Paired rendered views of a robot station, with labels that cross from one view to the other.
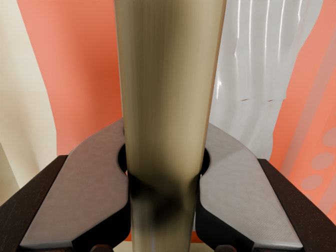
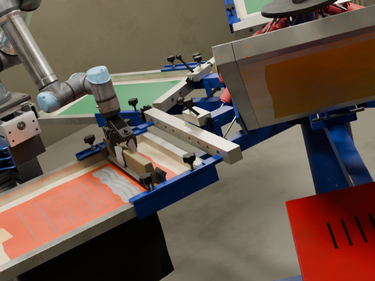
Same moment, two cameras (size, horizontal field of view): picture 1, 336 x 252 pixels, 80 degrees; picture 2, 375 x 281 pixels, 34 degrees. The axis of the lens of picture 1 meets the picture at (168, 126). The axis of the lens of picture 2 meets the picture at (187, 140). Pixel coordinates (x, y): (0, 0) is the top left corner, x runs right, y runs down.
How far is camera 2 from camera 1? 2.14 m
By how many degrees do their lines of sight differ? 44
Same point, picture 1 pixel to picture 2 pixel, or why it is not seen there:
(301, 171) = (89, 185)
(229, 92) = (120, 179)
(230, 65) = (124, 180)
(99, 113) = not seen: hidden behind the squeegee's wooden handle
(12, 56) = (164, 163)
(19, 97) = (162, 160)
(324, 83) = (101, 191)
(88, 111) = not seen: hidden behind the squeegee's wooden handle
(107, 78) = not seen: hidden behind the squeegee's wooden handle
